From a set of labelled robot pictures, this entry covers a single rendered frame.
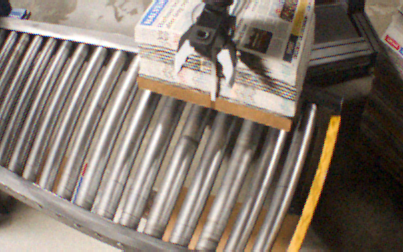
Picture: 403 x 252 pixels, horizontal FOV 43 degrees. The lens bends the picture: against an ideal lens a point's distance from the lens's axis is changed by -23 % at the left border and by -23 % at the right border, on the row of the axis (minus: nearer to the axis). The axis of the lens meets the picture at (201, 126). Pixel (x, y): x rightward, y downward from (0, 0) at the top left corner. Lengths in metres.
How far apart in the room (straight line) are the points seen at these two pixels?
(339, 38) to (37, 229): 1.51
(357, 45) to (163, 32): 1.20
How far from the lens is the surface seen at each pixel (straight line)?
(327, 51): 2.34
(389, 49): 1.70
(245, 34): 1.35
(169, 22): 1.37
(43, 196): 1.52
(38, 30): 1.81
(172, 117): 1.54
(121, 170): 1.50
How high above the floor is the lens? 2.16
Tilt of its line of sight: 64 degrees down
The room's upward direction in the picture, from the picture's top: 8 degrees counter-clockwise
